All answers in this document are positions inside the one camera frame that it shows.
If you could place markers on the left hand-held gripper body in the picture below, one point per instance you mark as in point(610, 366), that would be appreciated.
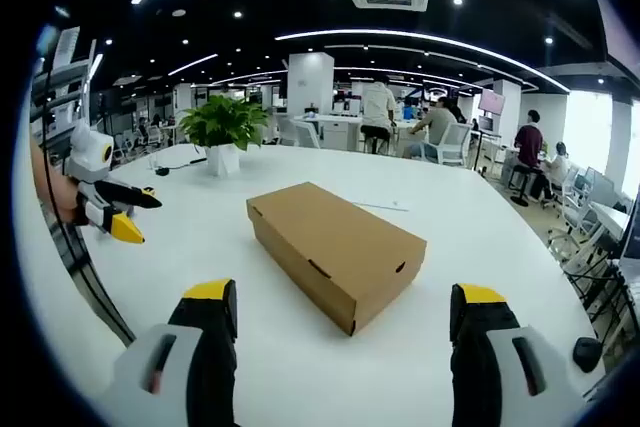
point(87, 157)

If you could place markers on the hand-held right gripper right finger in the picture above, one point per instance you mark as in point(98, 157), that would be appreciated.
point(475, 347)

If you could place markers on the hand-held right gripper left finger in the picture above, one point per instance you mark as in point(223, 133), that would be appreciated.
point(210, 347)

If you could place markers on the brown cardboard shoe box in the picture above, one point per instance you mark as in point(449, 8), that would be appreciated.
point(330, 232)

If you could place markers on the person's left hand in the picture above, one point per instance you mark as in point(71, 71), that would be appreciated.
point(70, 197)

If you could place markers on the small black table device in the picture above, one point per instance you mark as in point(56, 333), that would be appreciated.
point(162, 172)

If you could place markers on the grey metal shelf rack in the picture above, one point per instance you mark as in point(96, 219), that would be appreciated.
point(62, 87)

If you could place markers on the person's white and black shirt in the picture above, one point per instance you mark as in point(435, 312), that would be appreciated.
point(42, 287)

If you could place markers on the black rounded object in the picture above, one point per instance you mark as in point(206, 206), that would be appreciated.
point(587, 354)

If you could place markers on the green plant in white pot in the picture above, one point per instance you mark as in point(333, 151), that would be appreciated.
point(220, 132)

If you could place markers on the black stool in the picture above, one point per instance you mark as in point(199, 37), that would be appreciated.
point(522, 182)

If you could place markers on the pink monitor screen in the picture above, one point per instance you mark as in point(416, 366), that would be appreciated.
point(492, 102)

